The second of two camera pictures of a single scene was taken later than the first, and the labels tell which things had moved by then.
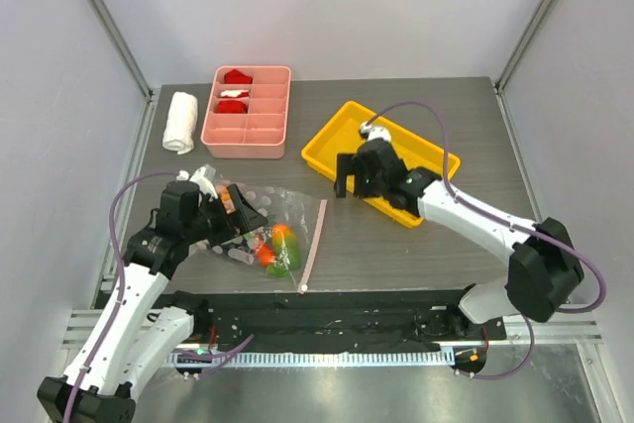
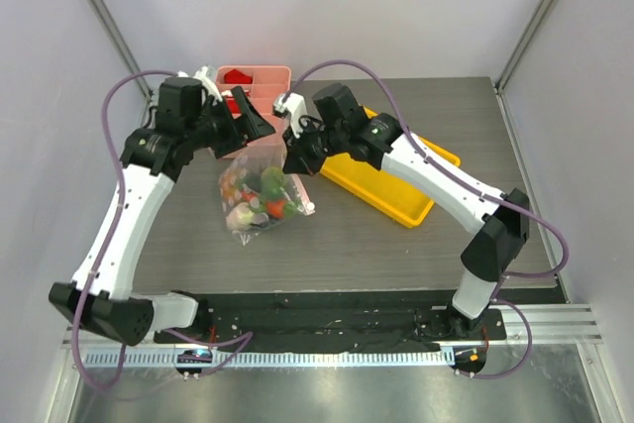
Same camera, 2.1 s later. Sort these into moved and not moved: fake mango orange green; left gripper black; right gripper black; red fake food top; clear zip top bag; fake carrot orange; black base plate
Moved: fake mango orange green; fake carrot orange; left gripper black; right gripper black; clear zip top bag
Not moved: black base plate; red fake food top
